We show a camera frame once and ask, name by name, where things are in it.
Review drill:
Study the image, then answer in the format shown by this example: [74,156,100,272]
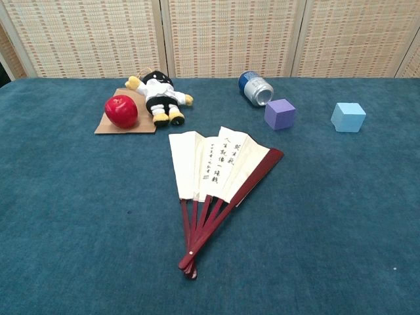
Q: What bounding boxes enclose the folding paper fan red ribs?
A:
[168,125,285,281]

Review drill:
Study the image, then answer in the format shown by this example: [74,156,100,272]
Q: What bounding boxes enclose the brown cardboard sheet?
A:
[94,87,158,135]

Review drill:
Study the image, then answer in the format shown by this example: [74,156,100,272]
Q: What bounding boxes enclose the purple cube block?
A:
[264,98,297,132]

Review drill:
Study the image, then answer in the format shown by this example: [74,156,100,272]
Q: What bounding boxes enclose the blue silver tin can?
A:
[238,69,274,108]

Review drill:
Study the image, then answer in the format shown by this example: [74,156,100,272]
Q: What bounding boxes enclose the black white plush doll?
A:
[124,69,194,128]

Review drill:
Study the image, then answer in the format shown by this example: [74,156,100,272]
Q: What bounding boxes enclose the red apple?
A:
[104,94,138,129]

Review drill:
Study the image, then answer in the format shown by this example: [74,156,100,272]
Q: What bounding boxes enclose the light blue cube block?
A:
[330,102,367,133]

